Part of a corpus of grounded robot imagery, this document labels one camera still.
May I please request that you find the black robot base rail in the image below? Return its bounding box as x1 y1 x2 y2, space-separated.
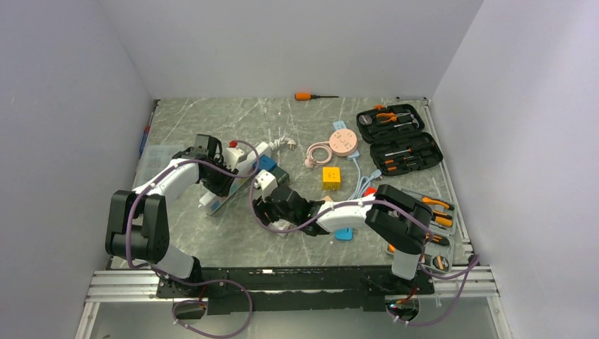
156 265 434 315

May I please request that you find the dark blue cube adapter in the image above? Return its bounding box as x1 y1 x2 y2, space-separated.
258 154 278 172

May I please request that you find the white power strip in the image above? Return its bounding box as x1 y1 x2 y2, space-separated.
198 136 296 215

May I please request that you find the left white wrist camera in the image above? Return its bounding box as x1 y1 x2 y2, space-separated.
223 141 247 172

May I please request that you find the black tool case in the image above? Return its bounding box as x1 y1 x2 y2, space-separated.
355 104 444 177

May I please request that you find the orange handled screwdriver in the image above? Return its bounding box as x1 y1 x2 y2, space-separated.
294 93 338 101

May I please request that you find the green cube plug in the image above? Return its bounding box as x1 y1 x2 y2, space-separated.
271 166 290 185

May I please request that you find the light blue cable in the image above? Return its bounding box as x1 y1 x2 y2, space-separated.
349 157 383 201

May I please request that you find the blue red pen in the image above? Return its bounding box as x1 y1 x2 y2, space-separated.
138 112 154 156

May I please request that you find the grey tool tray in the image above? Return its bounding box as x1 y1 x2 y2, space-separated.
382 186 454 280

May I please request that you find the blue power strip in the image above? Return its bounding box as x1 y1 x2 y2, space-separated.
333 121 360 160

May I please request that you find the clear plastic screw box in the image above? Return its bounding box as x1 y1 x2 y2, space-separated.
133 144 184 188

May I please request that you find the yellow plug adapter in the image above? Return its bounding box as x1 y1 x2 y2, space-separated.
321 167 341 191

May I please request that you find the white cube plug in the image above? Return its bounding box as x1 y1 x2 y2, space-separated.
269 220 294 237

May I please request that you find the small blue plug adapter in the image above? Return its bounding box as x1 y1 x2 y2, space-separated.
334 228 359 242

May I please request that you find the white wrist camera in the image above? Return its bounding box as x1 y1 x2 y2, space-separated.
253 169 278 196
223 141 247 172

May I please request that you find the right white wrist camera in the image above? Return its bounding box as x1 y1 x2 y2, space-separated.
253 169 278 196

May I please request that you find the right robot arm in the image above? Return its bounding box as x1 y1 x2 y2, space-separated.
249 184 433 293

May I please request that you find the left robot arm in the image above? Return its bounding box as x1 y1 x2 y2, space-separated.
105 134 259 297

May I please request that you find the pink round plug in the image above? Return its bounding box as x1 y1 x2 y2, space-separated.
328 129 357 157

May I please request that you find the red cube adapter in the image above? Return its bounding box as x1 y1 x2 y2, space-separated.
363 187 377 196

